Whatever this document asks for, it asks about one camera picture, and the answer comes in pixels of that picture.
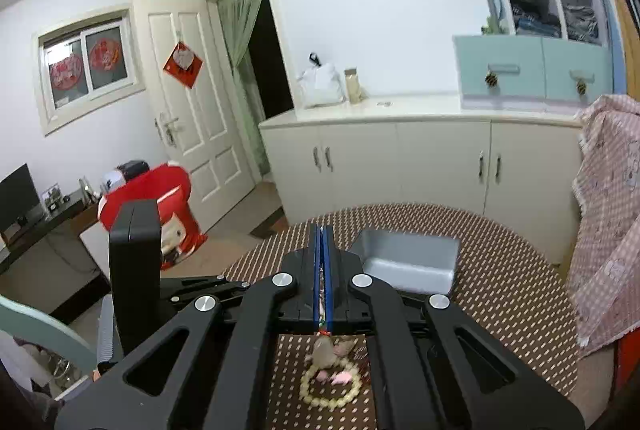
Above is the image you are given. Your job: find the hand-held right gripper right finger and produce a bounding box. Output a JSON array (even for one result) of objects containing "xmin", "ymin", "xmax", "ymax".
[{"xmin": 323, "ymin": 225, "xmax": 587, "ymax": 430}]

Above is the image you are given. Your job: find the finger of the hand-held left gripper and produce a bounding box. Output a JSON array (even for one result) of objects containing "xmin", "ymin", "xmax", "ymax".
[{"xmin": 160, "ymin": 275, "xmax": 252, "ymax": 308}]

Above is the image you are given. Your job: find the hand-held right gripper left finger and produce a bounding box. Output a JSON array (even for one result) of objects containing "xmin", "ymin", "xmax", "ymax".
[{"xmin": 55, "ymin": 224, "xmax": 322, "ymax": 430}]

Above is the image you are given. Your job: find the mixed jewellery pile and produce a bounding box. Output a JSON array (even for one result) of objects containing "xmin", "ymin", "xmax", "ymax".
[{"xmin": 306, "ymin": 330, "xmax": 357, "ymax": 372}]

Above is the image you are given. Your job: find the silver metal tin box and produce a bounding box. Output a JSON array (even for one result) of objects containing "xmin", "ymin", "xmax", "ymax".
[{"xmin": 349, "ymin": 227, "xmax": 461, "ymax": 297}]

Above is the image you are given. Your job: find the small pink charm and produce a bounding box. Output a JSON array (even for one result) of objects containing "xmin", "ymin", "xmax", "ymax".
[{"xmin": 315, "ymin": 371, "xmax": 352, "ymax": 387}]

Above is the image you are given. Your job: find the cream bead bracelet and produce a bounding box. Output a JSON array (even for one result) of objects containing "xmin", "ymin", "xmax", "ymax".
[{"xmin": 299, "ymin": 356, "xmax": 362, "ymax": 409}]

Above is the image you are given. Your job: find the red plush toy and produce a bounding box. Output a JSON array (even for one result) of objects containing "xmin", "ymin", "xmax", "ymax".
[{"xmin": 97, "ymin": 160, "xmax": 209, "ymax": 272}]

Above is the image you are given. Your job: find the black desk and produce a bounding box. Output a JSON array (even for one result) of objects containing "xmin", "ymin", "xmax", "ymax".
[{"xmin": 0, "ymin": 189, "xmax": 110, "ymax": 327}]

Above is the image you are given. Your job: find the teal chair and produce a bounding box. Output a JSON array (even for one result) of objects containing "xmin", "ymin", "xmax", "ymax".
[{"xmin": 0, "ymin": 294, "xmax": 102, "ymax": 393}]

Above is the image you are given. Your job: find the black monitor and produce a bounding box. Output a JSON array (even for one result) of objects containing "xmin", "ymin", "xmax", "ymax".
[{"xmin": 0, "ymin": 163, "xmax": 42, "ymax": 237}]

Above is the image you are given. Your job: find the white panel door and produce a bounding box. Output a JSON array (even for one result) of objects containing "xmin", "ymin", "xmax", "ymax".
[{"xmin": 132, "ymin": 0, "xmax": 257, "ymax": 231}]

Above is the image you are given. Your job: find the white sideboard cabinet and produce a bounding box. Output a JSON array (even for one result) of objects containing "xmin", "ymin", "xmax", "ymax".
[{"xmin": 258, "ymin": 92, "xmax": 587, "ymax": 271}]

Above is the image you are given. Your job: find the brown polka dot tablecloth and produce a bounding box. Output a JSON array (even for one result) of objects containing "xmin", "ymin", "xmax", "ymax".
[{"xmin": 220, "ymin": 202, "xmax": 582, "ymax": 430}]

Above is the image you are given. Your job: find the red paper window decoration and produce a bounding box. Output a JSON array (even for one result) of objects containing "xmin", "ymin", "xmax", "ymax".
[
  {"xmin": 49, "ymin": 55, "xmax": 85, "ymax": 92},
  {"xmin": 88, "ymin": 38, "xmax": 121, "ymax": 72}
]

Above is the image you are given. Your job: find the beige jar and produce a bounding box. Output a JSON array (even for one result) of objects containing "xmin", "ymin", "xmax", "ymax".
[{"xmin": 344, "ymin": 68, "xmax": 364, "ymax": 105}]

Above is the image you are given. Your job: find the white cloth bag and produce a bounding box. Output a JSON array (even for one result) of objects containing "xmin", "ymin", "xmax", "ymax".
[{"xmin": 297, "ymin": 52, "xmax": 347, "ymax": 109}]

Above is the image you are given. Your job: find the white framed window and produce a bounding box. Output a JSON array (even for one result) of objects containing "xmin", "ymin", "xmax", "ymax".
[{"xmin": 32, "ymin": 4, "xmax": 147, "ymax": 137}]

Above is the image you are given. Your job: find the red diamond door decoration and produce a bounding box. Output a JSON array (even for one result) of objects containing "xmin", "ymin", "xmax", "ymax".
[{"xmin": 162, "ymin": 40, "xmax": 205, "ymax": 90}]

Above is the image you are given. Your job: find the green curtain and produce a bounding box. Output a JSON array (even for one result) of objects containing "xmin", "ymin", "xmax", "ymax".
[{"xmin": 217, "ymin": 0, "xmax": 269, "ymax": 183}]

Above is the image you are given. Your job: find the pink checked bear cloth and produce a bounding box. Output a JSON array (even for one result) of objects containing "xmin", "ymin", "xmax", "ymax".
[{"xmin": 565, "ymin": 94, "xmax": 640, "ymax": 359}]

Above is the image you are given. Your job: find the teal drawer unit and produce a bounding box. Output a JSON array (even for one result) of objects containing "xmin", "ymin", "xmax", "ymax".
[{"xmin": 452, "ymin": 34, "xmax": 614, "ymax": 113}]

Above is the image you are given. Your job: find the row of hanging clothes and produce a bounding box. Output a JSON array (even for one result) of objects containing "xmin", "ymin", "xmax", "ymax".
[{"xmin": 586, "ymin": 0, "xmax": 640, "ymax": 96}]

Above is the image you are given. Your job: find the silver door handle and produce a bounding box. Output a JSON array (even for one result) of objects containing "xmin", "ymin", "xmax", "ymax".
[{"xmin": 154, "ymin": 112, "xmax": 180, "ymax": 147}]

